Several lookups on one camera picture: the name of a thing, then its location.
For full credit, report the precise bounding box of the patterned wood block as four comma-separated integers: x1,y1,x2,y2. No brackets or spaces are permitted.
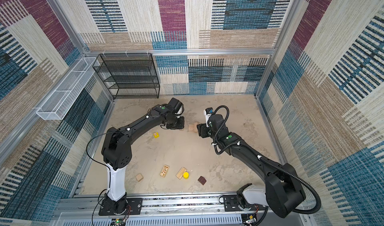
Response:
160,165,170,178

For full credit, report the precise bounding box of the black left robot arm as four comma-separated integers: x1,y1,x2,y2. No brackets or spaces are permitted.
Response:
102,97,185,215

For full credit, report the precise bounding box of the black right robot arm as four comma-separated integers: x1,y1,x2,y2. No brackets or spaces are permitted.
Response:
196,114,313,218

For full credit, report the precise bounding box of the dark brown square block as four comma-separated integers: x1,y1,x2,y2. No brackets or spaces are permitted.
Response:
198,176,207,185

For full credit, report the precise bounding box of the light wood block near cylinder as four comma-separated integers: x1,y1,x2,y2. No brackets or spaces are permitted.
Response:
176,167,187,180

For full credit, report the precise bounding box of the small square wood block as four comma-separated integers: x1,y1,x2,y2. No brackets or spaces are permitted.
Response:
136,174,144,182

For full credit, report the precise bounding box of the yellow window toy cube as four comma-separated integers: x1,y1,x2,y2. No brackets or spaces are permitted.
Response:
153,132,160,139

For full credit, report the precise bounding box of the black wire shelf rack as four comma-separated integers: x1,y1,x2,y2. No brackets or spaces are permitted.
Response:
93,53,160,100

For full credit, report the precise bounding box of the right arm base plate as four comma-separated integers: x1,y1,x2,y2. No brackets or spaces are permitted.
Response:
219,195,266,212

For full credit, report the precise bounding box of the aluminium front rail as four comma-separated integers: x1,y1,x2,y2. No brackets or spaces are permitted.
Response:
50,192,315,226

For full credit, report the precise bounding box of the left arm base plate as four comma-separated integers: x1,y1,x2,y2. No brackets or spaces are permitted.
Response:
98,197,143,216

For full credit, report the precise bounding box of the white wire mesh basket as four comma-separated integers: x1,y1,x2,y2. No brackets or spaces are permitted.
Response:
37,57,96,121

